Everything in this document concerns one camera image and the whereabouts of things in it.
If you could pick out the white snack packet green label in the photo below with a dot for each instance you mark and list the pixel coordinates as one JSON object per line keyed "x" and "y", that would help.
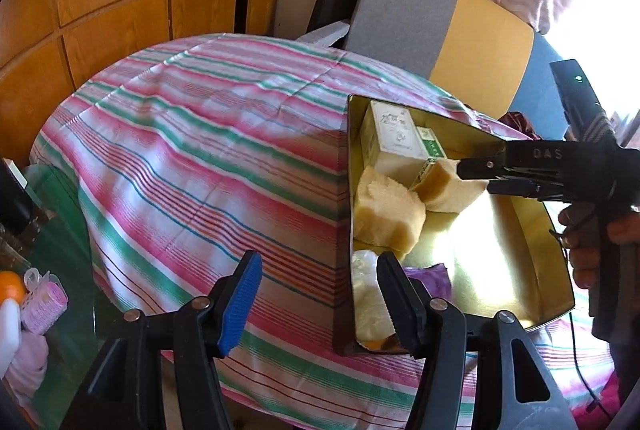
{"x": 367, "y": 295}

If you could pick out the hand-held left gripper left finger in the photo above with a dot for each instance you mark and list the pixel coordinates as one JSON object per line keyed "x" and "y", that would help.
{"x": 245, "y": 305}

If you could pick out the pink hair roller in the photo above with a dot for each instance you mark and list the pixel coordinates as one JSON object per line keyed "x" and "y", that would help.
{"x": 45, "y": 302}

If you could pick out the dark red cloth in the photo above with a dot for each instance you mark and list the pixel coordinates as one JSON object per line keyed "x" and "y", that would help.
{"x": 517, "y": 124}

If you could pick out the person's right hand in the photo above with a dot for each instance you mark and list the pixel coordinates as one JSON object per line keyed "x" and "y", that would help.
{"x": 582, "y": 255}

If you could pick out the yellow packet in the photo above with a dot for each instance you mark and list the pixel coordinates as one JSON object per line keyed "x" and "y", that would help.
{"x": 380, "y": 344}

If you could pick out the gold box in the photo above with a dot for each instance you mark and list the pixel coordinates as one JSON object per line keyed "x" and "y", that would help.
{"x": 500, "y": 260}

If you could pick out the person's right forearm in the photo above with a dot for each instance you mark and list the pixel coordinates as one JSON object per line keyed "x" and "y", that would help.
{"x": 610, "y": 310}

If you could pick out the large cream carton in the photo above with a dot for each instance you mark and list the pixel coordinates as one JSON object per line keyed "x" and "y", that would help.
{"x": 392, "y": 139}

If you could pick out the black device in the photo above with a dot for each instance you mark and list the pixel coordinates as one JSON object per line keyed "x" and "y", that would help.
{"x": 15, "y": 200}

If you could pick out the glass side table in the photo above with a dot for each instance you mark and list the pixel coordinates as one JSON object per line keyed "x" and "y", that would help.
{"x": 75, "y": 255}

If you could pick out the striped tablecloth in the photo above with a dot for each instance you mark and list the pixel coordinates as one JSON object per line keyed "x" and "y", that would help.
{"x": 200, "y": 169}

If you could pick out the pink cloth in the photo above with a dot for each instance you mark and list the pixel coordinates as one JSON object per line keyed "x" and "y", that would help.
{"x": 27, "y": 370}

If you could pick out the small green carton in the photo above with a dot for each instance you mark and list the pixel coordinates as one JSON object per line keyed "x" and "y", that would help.
{"x": 431, "y": 154}

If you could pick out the purple packet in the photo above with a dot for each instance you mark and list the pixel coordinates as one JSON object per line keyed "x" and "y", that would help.
{"x": 432, "y": 282}

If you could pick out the white plastic bottle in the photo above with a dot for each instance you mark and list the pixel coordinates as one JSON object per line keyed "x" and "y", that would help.
{"x": 10, "y": 340}

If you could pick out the grey yellow blue chair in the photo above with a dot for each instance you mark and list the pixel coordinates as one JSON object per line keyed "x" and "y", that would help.
{"x": 450, "y": 29}

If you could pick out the window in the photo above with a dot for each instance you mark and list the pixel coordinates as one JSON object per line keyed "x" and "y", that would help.
{"x": 620, "y": 34}

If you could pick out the wooden wardrobe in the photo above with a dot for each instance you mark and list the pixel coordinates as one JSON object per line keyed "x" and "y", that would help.
{"x": 125, "y": 9}

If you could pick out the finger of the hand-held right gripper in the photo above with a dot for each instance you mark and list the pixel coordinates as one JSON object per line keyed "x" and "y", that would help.
{"x": 482, "y": 168}
{"x": 515, "y": 189}

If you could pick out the orange fruit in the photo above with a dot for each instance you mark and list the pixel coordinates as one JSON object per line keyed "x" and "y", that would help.
{"x": 10, "y": 287}

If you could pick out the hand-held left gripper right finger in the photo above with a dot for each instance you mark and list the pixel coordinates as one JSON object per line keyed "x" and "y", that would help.
{"x": 400, "y": 305}

